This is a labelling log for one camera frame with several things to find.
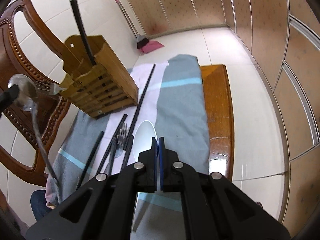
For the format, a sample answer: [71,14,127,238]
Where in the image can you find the grey lilac striped cloth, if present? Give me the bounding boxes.
[44,54,211,240]

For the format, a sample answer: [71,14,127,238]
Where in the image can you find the bamboo utensil holder box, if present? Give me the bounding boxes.
[59,35,138,118]

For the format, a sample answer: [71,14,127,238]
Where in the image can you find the orange wooden table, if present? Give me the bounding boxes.
[200,64,234,180]

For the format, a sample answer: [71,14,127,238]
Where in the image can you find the kitchen counter with cabinets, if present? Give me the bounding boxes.
[125,0,319,237]

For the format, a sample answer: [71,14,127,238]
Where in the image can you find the broom with pink dustpan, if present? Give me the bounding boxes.
[115,0,164,54]

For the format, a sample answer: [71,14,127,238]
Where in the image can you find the blue jeans leg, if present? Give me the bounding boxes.
[30,190,52,222]

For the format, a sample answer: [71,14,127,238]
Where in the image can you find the white ceramic spoon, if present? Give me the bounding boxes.
[132,120,157,162]

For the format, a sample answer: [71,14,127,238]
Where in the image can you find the steel fork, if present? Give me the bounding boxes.
[35,81,67,95]

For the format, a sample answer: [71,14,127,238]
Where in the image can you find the large steel ladle spoon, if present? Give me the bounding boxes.
[8,74,61,188]

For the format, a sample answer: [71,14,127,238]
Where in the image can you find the carved dark wooden chair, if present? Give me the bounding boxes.
[1,0,72,187]

